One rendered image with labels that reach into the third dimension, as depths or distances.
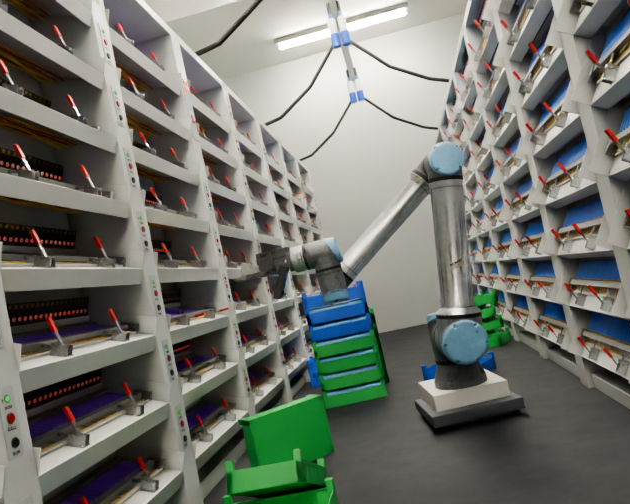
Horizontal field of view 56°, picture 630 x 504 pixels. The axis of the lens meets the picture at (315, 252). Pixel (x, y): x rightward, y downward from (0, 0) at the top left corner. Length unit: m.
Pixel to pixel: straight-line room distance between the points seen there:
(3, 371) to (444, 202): 1.39
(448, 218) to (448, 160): 0.19
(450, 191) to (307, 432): 0.95
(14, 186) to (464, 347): 1.38
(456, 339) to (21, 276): 1.30
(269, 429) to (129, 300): 0.63
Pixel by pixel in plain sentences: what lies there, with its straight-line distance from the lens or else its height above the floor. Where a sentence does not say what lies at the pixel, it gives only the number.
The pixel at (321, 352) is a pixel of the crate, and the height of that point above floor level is 0.27.
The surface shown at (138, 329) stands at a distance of 1.77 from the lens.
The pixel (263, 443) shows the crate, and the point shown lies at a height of 0.12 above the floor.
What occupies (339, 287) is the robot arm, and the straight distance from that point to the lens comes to 1.98.
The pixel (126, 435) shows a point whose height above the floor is 0.32.
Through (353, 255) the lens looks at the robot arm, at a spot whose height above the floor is 0.66.
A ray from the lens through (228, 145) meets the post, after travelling 3.21.
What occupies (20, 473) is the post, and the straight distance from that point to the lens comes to 1.22.
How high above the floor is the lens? 0.57
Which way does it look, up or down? 3 degrees up
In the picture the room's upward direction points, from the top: 12 degrees counter-clockwise
